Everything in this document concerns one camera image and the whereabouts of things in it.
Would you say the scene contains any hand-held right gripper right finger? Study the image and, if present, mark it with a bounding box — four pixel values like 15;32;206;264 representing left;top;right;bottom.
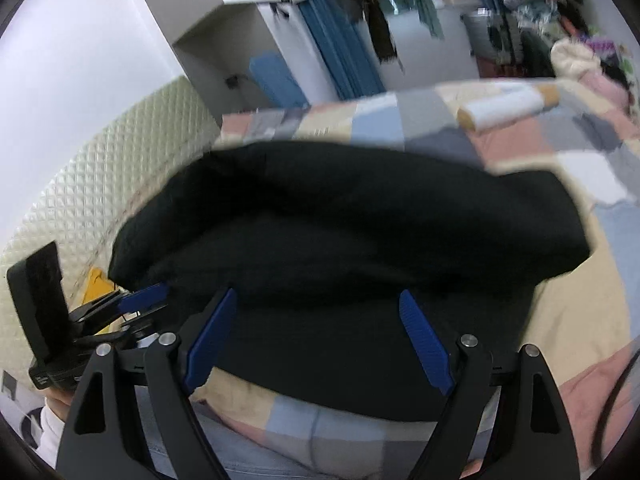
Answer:
399;290;581;480

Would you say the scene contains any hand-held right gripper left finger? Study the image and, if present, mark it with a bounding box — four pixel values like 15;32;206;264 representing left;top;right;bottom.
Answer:
56;287;238;480

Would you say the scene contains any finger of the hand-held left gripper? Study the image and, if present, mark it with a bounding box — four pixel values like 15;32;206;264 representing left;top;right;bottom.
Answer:
75;321;152;352
70;282;168;333

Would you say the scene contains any black puffer jacket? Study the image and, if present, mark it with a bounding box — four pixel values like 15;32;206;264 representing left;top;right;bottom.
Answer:
107;140;593;423

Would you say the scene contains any person's left forearm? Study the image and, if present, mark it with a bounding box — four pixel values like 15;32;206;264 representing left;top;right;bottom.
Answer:
20;391;76;467

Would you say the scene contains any pile of mixed clothes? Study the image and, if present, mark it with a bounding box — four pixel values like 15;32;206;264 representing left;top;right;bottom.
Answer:
500;0;640;91

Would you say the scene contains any yellow cartoon pillow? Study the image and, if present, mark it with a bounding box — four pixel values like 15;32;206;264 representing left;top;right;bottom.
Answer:
82;267;121;306

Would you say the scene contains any cream quilted headboard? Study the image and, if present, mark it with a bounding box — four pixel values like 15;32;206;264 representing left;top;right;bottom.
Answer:
0;77;236;361

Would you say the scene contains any pastel checkered bed blanket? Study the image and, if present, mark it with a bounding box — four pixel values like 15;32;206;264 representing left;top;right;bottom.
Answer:
192;80;640;480

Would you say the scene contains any black belt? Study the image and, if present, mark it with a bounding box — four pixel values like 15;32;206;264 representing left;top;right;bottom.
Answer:
592;360;640;466

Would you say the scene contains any white cylindrical bolster pillow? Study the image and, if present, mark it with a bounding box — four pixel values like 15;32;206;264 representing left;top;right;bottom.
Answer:
457;82;561;133

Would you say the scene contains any blue padded board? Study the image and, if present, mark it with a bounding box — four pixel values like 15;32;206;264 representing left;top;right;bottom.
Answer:
249;52;308;109

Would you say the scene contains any grey wardrobe cabinet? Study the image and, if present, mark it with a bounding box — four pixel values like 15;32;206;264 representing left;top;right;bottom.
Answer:
125;0;331;111

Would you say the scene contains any blue curtain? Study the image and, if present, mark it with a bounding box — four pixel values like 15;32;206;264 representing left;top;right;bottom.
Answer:
297;0;386;101

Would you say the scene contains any grey suitcase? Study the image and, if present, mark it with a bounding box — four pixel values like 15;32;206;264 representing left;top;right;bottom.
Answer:
462;10;526;66

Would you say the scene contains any cream rolled quilt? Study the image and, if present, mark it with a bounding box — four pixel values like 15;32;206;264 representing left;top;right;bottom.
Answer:
550;40;603;81

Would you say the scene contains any hanging teal scarf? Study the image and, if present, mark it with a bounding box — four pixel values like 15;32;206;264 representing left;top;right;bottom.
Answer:
385;0;446;41

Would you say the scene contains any hanging brown plaid scarf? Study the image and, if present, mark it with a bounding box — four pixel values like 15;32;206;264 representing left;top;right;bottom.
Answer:
340;0;401;66

